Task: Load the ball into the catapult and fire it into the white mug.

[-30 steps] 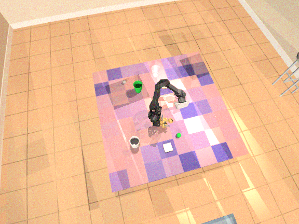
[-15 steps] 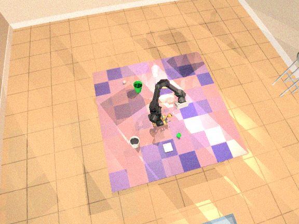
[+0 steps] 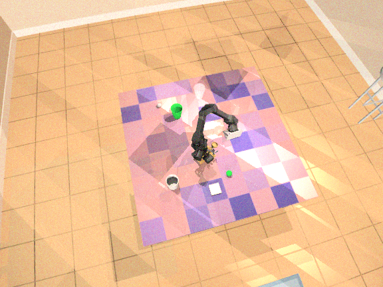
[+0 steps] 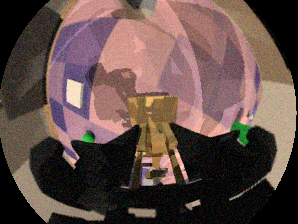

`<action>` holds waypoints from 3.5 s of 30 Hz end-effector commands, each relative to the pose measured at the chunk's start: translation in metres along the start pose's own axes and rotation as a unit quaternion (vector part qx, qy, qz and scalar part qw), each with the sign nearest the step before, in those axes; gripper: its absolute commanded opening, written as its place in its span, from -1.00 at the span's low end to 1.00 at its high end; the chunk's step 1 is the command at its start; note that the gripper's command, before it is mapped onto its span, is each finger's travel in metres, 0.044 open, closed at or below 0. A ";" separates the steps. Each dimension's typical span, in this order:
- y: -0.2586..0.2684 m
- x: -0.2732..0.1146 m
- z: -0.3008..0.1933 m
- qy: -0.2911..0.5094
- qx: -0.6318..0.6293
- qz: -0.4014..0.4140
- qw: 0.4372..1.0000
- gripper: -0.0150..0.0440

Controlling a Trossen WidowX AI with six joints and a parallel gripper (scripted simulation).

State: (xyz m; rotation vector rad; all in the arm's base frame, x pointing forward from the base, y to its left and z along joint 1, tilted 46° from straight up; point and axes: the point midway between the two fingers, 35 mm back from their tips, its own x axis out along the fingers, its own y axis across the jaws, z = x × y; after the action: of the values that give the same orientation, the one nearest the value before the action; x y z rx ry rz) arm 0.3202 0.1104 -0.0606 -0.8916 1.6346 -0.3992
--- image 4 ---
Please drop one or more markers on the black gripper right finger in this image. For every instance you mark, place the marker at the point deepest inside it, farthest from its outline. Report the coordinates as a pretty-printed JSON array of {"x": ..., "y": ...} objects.
[{"x": 197, "y": 150}]

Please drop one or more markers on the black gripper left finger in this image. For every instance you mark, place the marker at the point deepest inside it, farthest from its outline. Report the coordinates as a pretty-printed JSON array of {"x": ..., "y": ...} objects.
[{"x": 118, "y": 154}]

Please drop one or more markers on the green ball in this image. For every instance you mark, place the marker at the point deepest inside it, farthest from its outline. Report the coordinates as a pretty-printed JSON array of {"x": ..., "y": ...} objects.
[{"x": 88, "y": 137}]

